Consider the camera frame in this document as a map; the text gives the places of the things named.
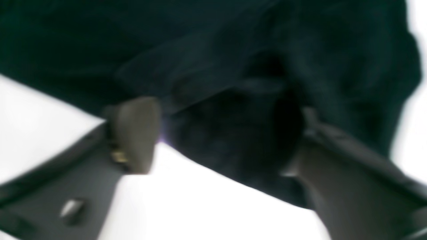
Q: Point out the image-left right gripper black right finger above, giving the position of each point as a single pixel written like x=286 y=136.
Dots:
x=357 y=193

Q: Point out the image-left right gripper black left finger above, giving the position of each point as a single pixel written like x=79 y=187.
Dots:
x=69 y=196

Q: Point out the black t-shirt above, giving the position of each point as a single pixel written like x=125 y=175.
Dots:
x=231 y=75

